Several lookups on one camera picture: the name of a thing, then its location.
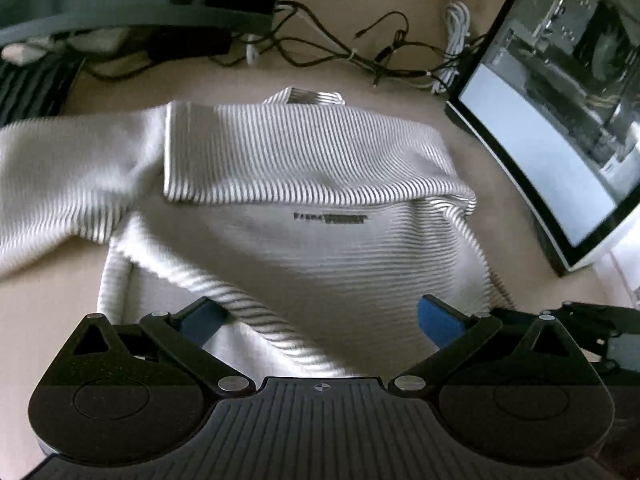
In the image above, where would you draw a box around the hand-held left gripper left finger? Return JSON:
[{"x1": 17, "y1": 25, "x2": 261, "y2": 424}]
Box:
[{"x1": 47, "y1": 296, "x2": 254, "y2": 397}]

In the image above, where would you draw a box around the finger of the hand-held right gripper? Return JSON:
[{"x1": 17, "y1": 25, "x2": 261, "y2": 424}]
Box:
[{"x1": 492, "y1": 301, "x2": 624, "y2": 344}]

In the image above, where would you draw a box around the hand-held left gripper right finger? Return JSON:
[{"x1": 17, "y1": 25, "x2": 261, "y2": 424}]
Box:
[{"x1": 388, "y1": 294, "x2": 604, "y2": 399}]

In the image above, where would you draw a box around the white black-striped shirt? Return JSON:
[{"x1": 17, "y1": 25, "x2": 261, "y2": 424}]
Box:
[{"x1": 0, "y1": 87, "x2": 517, "y2": 378}]

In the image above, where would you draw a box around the lit curved computer monitor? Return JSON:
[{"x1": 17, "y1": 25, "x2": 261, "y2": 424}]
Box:
[{"x1": 444, "y1": 0, "x2": 640, "y2": 278}]

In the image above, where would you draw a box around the black keyboard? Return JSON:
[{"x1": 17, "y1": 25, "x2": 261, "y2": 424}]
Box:
[{"x1": 0, "y1": 54, "x2": 87, "y2": 127}]

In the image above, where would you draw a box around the white lumpy object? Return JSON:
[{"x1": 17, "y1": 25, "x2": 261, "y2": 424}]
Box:
[{"x1": 0, "y1": 29, "x2": 128, "y2": 66}]

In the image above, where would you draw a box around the black monitor cable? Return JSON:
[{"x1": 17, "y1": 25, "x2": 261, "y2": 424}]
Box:
[{"x1": 82, "y1": 52, "x2": 161, "y2": 81}]

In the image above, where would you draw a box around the black cable bundle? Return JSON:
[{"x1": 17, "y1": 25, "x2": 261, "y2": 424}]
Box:
[{"x1": 210, "y1": 0, "x2": 490, "y2": 89}]

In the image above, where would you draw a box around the white coiled cable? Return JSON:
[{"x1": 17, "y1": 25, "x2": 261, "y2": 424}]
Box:
[{"x1": 429, "y1": 0, "x2": 475, "y2": 96}]

